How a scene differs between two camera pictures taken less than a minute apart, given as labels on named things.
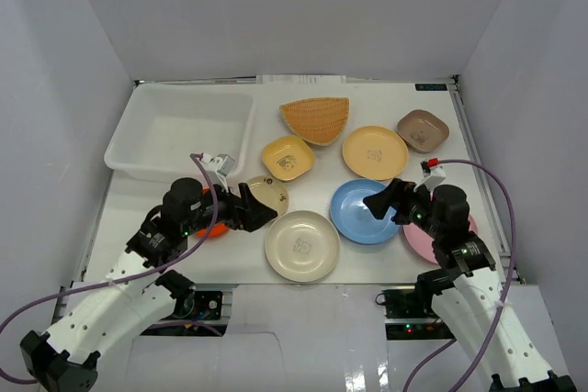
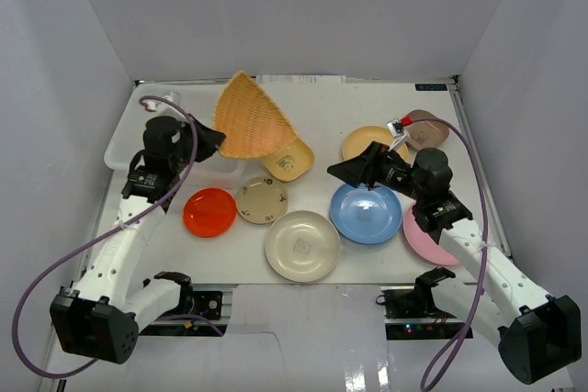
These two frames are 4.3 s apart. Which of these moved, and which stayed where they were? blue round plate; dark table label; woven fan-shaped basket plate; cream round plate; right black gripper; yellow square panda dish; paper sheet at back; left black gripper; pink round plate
Moved: right black gripper; left black gripper; woven fan-shaped basket plate
Stayed: blue round plate; cream round plate; yellow square panda dish; pink round plate; paper sheet at back; dark table label
